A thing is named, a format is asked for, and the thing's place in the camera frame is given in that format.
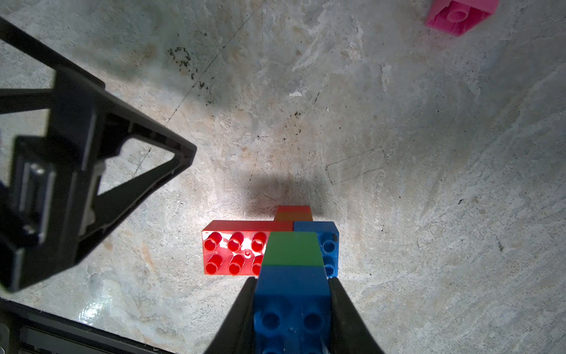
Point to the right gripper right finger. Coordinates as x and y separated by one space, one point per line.
348 332

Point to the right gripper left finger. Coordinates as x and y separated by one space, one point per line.
236 334

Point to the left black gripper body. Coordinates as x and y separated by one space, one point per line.
53 183

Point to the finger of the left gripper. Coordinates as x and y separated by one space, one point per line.
144 156
26 64

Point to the blue lego brick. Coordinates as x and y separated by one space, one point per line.
328 238
292 310

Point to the red long lego brick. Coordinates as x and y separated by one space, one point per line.
237 248

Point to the blue lego brick back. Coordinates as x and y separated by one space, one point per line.
328 238

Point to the orange lego brick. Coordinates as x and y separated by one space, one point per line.
293 213

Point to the pink lego brick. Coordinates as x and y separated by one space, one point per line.
459 16

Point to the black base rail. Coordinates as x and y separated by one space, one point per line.
28 330

